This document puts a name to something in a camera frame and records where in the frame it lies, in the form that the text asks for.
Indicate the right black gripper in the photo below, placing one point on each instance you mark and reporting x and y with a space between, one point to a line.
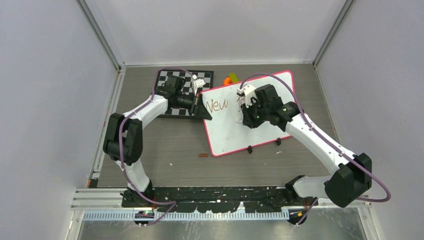
248 119

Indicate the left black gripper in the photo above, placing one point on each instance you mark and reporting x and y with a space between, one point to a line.
198 110

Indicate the pink framed whiteboard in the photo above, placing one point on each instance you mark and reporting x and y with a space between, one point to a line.
226 136

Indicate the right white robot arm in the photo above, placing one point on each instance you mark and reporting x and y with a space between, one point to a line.
347 179

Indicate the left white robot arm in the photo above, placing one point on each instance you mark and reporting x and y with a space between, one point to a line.
123 141

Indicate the black white checkerboard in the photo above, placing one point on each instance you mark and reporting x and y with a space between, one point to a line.
178 82

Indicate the green block toy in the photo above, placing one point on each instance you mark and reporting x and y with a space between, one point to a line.
233 78

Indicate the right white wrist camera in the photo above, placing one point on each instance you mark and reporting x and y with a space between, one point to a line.
247 95

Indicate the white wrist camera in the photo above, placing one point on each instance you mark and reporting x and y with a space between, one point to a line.
247 95
196 83

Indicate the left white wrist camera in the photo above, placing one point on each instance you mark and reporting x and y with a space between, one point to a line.
196 83

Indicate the orange ring toy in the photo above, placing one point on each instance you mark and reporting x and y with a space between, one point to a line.
227 81

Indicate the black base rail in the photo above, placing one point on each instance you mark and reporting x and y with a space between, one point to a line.
227 199

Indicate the white slotted cable duct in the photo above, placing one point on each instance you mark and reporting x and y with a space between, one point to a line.
149 215

